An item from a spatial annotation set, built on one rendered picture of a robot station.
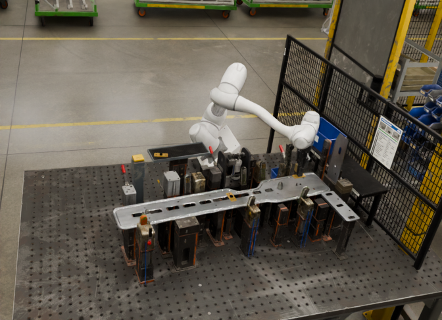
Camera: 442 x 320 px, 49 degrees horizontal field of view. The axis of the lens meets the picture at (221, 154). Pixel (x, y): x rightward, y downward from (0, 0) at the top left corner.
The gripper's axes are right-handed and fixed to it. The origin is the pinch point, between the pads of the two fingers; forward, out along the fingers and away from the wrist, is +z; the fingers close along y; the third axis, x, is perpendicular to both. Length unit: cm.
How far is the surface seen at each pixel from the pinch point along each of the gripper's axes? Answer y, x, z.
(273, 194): 4.8, -20.1, 11.2
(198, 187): -12, -64, 9
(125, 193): -13, -109, 5
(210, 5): -639, 209, 84
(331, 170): -1.0, 26.4, 4.9
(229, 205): 7, -51, 11
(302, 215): 22.9, -8.3, 16.5
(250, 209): 18.4, -43.1, 7.0
